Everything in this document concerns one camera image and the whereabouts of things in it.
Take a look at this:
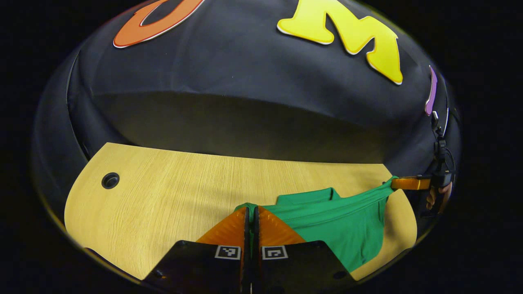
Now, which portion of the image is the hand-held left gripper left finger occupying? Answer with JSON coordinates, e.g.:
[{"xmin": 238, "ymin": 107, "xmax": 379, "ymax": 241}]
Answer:
[{"xmin": 143, "ymin": 205, "xmax": 253, "ymax": 294}]

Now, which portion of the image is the green T-shirt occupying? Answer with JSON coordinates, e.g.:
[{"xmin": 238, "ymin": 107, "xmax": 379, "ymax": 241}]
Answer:
[{"xmin": 235, "ymin": 176, "xmax": 399, "ymax": 273}]

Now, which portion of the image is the black backdrop cloth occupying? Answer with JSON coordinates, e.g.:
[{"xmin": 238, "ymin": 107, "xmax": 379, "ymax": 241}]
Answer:
[{"xmin": 33, "ymin": 0, "xmax": 462, "ymax": 213}]

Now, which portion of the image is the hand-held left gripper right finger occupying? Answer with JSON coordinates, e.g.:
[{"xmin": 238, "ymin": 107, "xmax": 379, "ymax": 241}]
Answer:
[{"xmin": 253, "ymin": 205, "xmax": 356, "ymax": 294}]

